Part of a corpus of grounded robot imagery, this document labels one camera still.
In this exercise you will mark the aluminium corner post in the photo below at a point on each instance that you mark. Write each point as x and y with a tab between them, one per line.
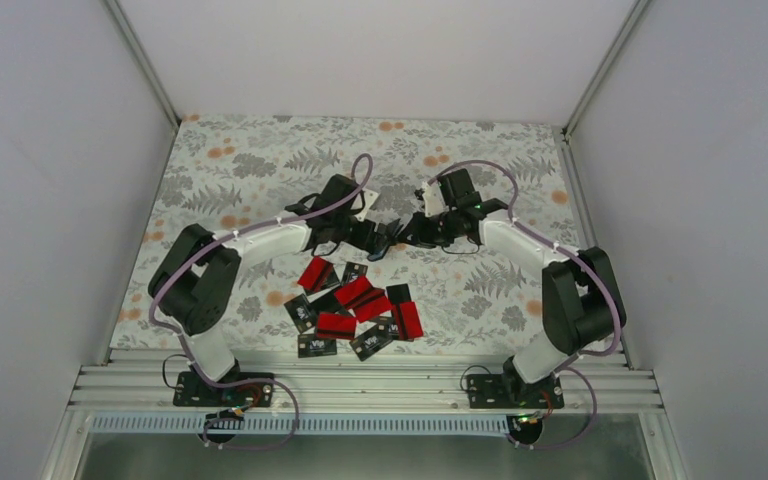
606	65
135	48

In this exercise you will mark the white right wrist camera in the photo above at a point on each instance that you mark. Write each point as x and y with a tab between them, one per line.
430	201

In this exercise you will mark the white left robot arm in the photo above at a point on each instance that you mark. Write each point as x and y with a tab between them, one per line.
192	287

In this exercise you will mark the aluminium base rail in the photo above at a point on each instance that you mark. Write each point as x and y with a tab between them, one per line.
135	391

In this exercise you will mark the black card holder wallet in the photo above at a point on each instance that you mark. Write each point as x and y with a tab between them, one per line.
382	238

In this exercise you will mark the red card bottom left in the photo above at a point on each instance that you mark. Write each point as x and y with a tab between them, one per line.
336	326

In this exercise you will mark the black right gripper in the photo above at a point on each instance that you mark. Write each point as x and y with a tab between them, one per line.
419	236

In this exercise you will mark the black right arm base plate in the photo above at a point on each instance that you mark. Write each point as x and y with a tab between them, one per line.
497	391

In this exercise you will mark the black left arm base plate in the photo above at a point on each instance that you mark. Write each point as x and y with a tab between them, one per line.
192	391

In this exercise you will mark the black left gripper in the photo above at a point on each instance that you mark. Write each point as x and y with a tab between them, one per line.
361	242

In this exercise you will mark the aluminium corner post left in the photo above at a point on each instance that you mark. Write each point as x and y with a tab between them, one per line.
135	48

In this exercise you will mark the red card right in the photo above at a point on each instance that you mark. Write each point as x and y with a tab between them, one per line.
406	324

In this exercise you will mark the small black card top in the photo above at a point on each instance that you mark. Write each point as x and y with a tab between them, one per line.
352	271

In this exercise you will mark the aluminium corner post right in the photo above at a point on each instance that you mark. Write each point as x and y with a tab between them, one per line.
606	65

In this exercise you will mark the red card centre lower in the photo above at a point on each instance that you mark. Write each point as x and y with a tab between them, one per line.
373	307

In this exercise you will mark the black VIP card bottom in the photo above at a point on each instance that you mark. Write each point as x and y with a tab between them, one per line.
309	345

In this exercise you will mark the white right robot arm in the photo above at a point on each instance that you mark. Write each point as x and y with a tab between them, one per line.
582	309

